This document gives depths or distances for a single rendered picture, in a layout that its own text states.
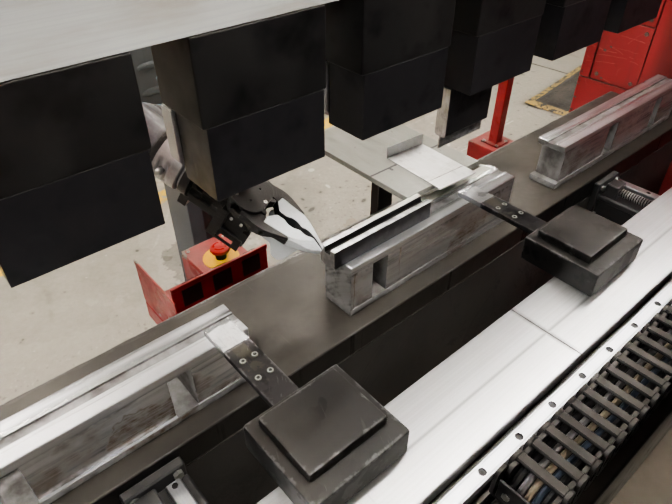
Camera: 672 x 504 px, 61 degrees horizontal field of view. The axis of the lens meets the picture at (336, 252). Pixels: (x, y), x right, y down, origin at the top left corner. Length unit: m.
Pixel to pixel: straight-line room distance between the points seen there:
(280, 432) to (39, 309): 1.92
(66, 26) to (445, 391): 0.50
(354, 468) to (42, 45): 0.42
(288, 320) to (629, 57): 1.19
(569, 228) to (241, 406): 0.50
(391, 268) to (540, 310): 0.24
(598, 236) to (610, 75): 0.96
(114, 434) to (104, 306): 1.60
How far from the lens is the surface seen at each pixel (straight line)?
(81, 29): 0.49
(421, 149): 1.05
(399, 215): 0.87
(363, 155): 1.03
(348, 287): 0.84
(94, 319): 2.28
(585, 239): 0.83
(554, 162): 1.24
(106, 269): 2.49
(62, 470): 0.75
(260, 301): 0.91
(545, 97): 3.94
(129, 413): 0.73
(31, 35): 0.48
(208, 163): 0.58
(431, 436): 0.62
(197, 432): 0.77
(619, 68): 1.74
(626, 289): 0.85
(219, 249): 1.13
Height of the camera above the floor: 1.50
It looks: 39 degrees down
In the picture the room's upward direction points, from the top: straight up
